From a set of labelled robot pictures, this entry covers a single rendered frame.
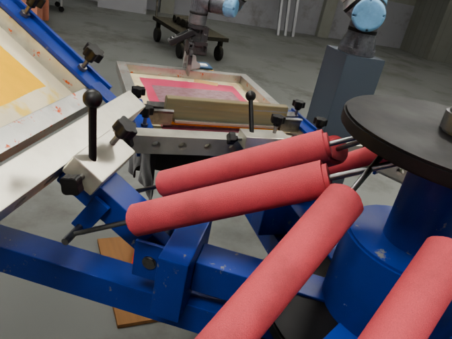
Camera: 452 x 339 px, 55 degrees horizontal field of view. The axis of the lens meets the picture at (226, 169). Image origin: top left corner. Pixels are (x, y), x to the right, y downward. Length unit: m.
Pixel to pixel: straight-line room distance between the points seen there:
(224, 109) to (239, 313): 0.99
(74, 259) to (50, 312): 1.22
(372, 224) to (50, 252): 0.57
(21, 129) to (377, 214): 0.60
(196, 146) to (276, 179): 0.58
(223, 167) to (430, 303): 0.38
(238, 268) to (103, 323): 1.33
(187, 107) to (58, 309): 1.12
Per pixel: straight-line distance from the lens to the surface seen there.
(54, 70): 1.03
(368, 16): 1.73
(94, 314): 2.05
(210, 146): 1.16
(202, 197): 0.60
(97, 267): 0.84
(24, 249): 0.89
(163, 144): 1.11
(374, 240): 0.67
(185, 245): 0.71
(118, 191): 0.74
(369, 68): 1.90
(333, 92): 1.87
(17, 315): 2.08
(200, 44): 1.91
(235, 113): 1.40
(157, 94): 1.67
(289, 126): 1.48
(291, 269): 0.47
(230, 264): 0.74
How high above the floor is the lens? 1.48
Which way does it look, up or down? 26 degrees down
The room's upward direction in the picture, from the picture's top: 12 degrees clockwise
